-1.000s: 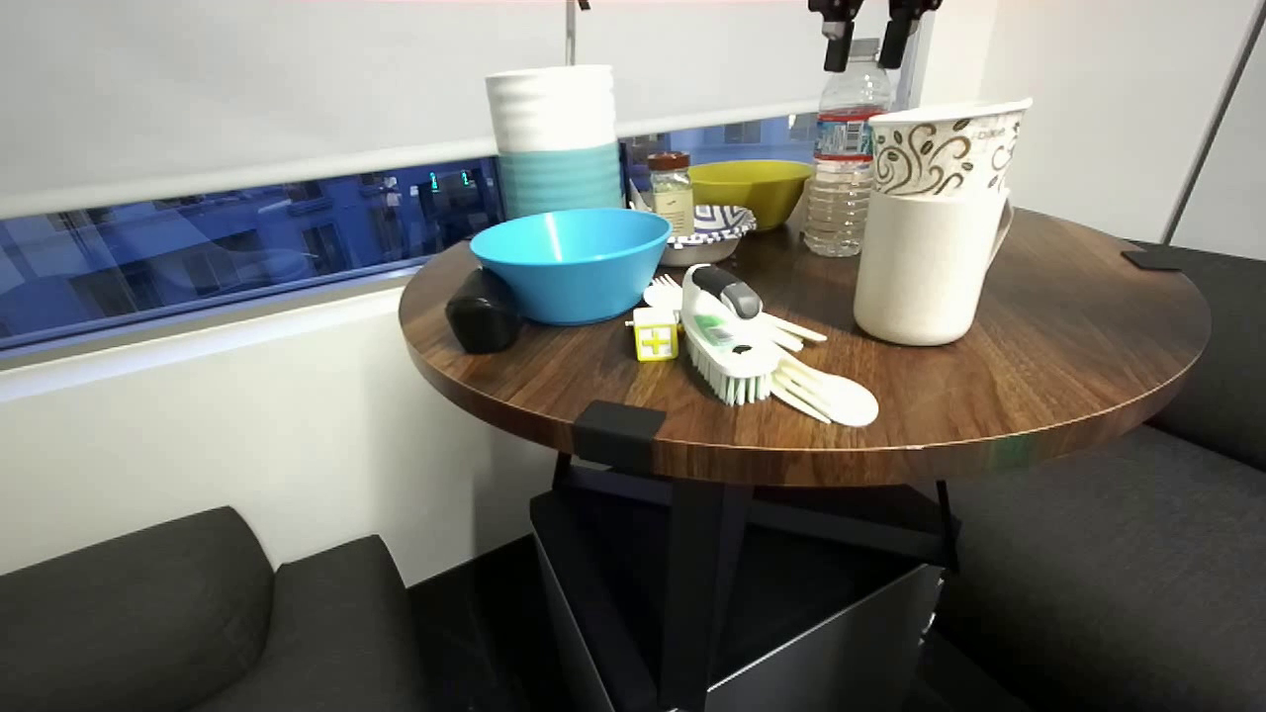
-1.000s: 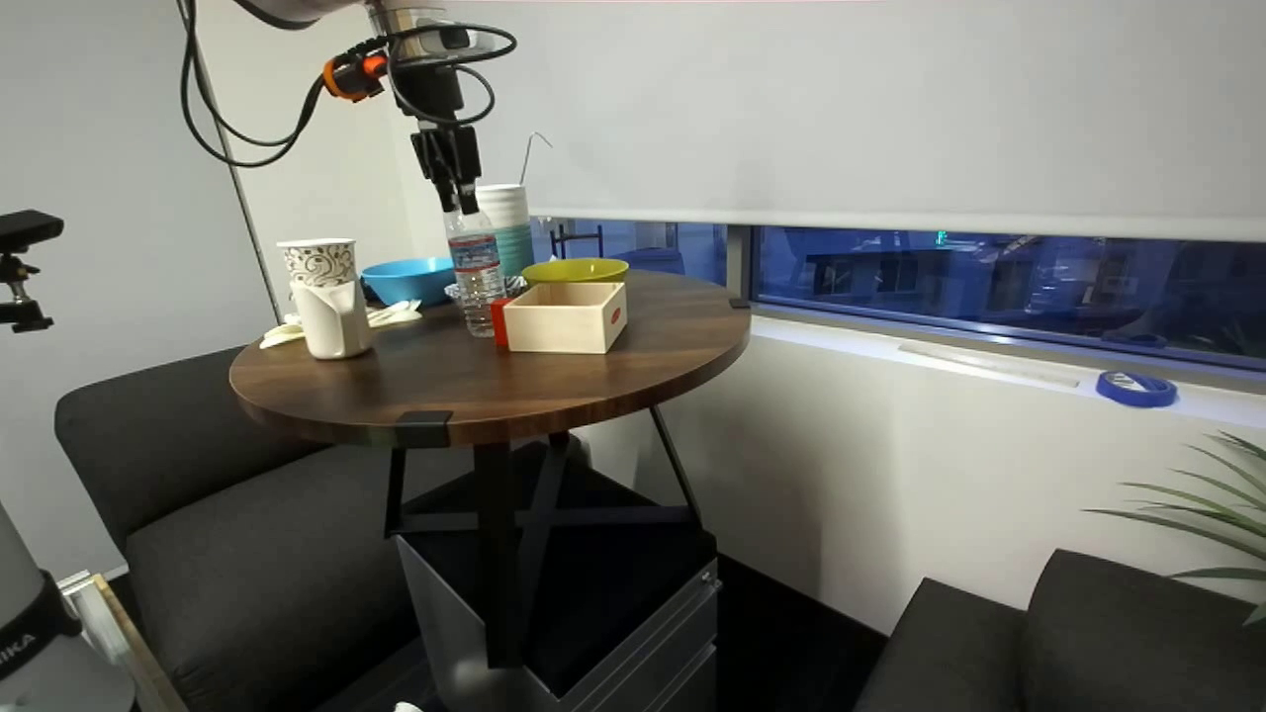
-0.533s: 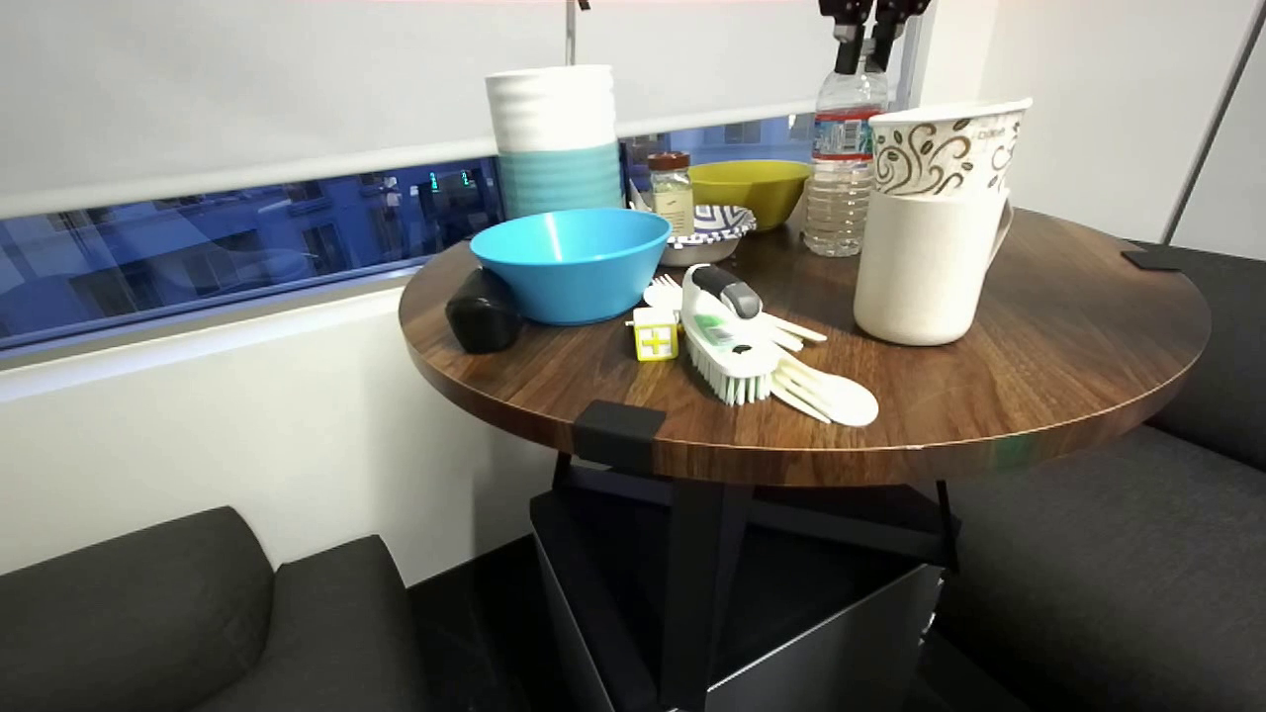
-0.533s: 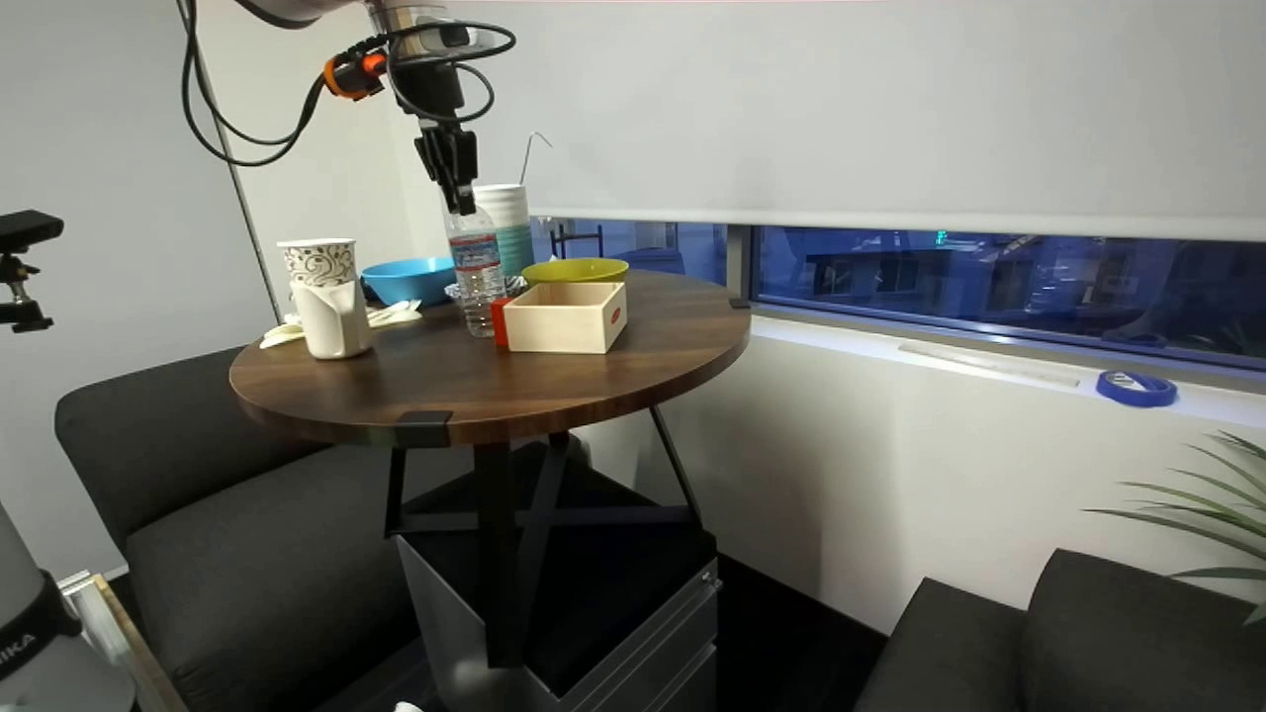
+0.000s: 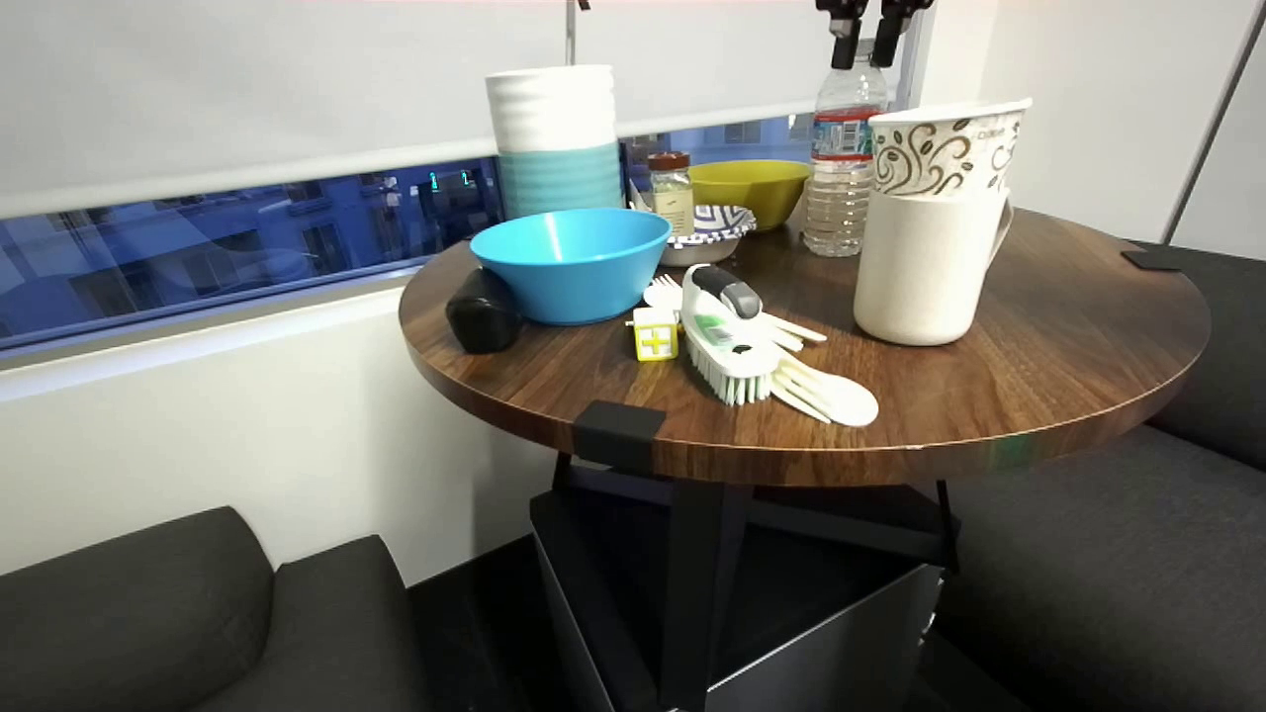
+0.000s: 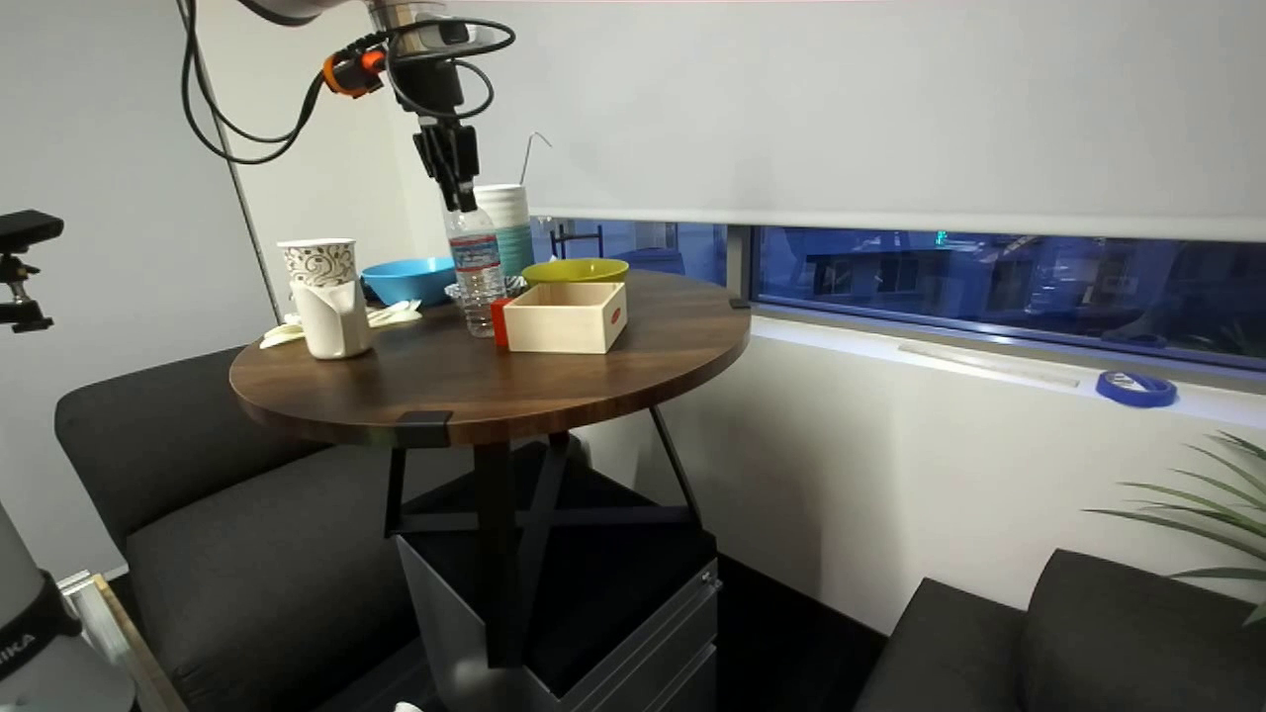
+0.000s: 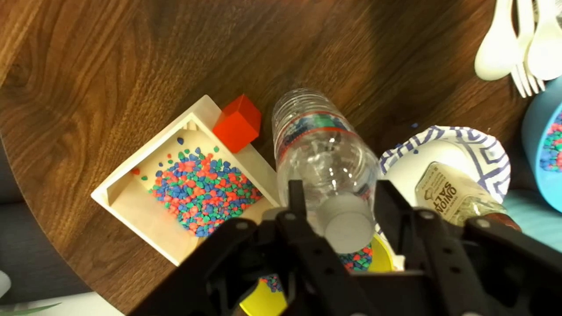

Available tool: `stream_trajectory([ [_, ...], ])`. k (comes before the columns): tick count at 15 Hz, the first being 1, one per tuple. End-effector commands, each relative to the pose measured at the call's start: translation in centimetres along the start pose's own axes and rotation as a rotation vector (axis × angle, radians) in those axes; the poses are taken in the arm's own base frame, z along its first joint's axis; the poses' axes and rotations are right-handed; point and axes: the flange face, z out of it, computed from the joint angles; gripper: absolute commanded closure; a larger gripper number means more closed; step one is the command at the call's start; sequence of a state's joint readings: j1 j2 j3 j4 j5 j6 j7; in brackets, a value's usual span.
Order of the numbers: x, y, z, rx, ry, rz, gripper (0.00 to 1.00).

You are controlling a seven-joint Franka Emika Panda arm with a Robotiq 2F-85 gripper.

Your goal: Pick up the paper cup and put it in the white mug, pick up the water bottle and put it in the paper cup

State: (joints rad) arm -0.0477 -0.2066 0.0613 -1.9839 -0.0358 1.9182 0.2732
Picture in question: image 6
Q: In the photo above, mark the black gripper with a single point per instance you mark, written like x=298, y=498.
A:
x=438, y=134

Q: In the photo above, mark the clear plastic water bottle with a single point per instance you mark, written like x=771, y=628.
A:
x=476, y=270

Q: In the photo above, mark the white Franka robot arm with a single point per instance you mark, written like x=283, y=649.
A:
x=398, y=16

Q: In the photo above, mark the blue plastic bowl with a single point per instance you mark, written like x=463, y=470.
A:
x=403, y=278

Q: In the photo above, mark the yellow bowl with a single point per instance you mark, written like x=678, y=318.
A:
x=574, y=270

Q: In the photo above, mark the small red object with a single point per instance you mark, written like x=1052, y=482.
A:
x=498, y=326

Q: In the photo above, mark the light wooden box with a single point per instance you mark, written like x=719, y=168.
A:
x=562, y=321

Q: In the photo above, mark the round wooden table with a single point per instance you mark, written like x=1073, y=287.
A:
x=526, y=382

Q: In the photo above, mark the thin grey pole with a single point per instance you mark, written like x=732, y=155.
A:
x=252, y=225

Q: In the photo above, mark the white roller blind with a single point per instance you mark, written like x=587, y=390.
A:
x=856, y=106

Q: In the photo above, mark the dark grey sofa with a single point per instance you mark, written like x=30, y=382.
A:
x=239, y=557
x=1093, y=647

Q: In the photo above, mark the grey metal bin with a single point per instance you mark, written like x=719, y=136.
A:
x=633, y=647

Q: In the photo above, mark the window glass strip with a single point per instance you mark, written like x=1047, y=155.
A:
x=990, y=283

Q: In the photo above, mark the blue tape roll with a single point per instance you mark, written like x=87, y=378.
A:
x=1131, y=390

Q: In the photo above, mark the green leafy plant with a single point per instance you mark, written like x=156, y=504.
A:
x=1209, y=521

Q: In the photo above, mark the black camera on stand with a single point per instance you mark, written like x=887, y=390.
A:
x=26, y=229

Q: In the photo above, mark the light wooden frame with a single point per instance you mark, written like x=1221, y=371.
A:
x=119, y=647

